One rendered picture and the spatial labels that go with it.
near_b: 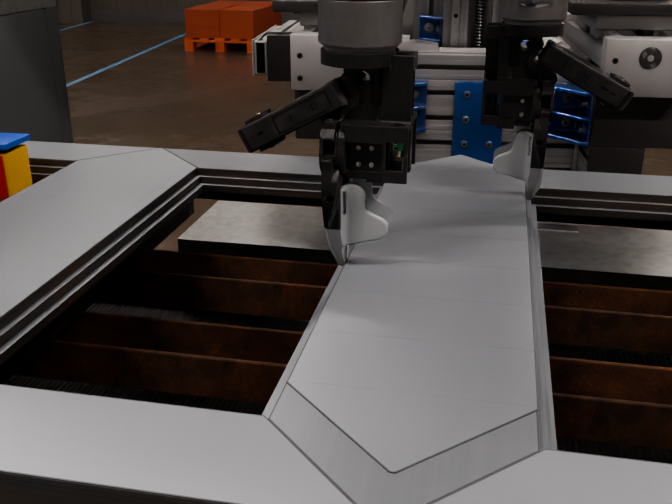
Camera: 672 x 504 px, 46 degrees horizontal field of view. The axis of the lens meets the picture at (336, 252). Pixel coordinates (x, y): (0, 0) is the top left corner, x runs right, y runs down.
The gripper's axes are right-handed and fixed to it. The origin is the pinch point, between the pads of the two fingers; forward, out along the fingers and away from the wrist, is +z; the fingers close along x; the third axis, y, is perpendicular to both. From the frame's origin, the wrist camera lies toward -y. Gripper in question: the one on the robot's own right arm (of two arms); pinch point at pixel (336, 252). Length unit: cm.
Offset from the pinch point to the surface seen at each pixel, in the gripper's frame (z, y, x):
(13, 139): -3, -49, 22
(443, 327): 0.7, 11.7, -12.6
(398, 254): 0.7, 6.0, 2.4
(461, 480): 0.7, 14.4, -32.1
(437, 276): 0.7, 10.4, -2.3
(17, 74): -5, -71, 59
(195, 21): 58, -286, 696
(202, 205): 86, -111, 245
